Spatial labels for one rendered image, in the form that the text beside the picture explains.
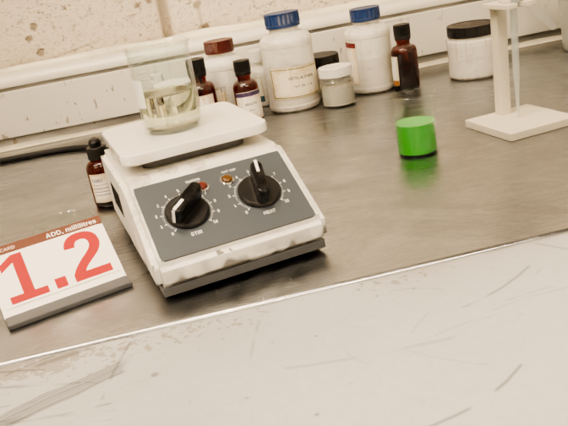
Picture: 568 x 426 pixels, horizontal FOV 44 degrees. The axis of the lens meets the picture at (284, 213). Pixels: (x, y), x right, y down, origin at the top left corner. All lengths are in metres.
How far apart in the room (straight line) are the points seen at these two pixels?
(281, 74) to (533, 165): 0.41
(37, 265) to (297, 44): 0.52
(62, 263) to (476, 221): 0.31
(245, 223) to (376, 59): 0.53
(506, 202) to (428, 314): 0.18
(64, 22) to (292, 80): 0.35
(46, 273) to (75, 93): 0.55
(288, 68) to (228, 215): 0.47
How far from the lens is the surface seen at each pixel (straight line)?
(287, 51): 0.95
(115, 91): 1.07
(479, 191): 0.61
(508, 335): 0.41
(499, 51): 0.78
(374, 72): 1.00
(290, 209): 0.52
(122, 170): 0.58
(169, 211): 0.51
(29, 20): 1.11
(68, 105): 1.08
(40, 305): 0.54
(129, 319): 0.49
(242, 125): 0.57
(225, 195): 0.52
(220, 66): 0.95
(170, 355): 0.44
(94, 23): 1.10
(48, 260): 0.56
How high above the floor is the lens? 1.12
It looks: 21 degrees down
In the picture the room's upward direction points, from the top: 10 degrees counter-clockwise
